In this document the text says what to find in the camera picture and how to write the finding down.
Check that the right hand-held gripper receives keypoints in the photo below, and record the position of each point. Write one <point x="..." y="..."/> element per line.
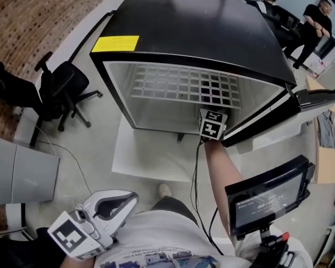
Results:
<point x="212" y="127"/>

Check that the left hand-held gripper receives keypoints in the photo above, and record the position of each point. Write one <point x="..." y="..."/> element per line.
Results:
<point x="72" y="233"/>

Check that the black mini fridge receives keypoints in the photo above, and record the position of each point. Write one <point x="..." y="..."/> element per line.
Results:
<point x="190" y="24"/>

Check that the person's left forearm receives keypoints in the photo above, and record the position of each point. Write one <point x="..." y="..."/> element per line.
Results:
<point x="78" y="263"/>

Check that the person's right forearm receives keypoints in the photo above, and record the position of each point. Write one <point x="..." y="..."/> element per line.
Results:
<point x="220" y="172"/>

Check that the white wire shelf rack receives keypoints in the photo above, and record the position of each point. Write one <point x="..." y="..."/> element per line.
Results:
<point x="156" y="96"/>

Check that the person's left shoe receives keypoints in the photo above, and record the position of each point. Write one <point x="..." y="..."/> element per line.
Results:
<point x="164" y="191"/>

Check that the person's white printed shirt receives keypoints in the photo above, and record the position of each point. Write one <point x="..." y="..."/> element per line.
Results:
<point x="162" y="233"/>

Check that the white table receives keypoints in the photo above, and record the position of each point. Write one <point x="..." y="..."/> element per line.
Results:
<point x="145" y="160"/>

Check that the person's left leg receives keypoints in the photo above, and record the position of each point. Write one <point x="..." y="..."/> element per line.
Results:
<point x="173" y="205"/>

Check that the black chest-mounted monitor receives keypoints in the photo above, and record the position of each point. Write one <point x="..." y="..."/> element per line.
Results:
<point x="265" y="200"/>

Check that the grey cabinet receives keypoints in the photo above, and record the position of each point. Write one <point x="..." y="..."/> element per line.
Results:
<point x="22" y="174"/>

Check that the white low cabinet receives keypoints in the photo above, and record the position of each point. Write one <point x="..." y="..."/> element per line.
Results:
<point x="15" y="216"/>

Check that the grey shirt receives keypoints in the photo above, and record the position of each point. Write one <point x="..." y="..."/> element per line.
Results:
<point x="328" y="133"/>

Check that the white red-print box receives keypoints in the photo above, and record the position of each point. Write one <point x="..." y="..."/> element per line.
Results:
<point x="318" y="67"/>

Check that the light wooden table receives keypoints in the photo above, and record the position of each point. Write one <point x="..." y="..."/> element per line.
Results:
<point x="332" y="166"/>

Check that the black mesh office chair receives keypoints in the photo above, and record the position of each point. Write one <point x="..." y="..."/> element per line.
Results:
<point x="58" y="88"/>

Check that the black monitor mount, red button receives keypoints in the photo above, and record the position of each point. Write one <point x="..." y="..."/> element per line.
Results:
<point x="270" y="247"/>

